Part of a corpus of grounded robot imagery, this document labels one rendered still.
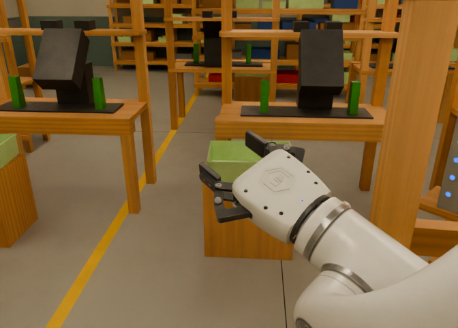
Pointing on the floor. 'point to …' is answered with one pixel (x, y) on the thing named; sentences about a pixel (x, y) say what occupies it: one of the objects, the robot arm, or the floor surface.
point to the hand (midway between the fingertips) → (229, 156)
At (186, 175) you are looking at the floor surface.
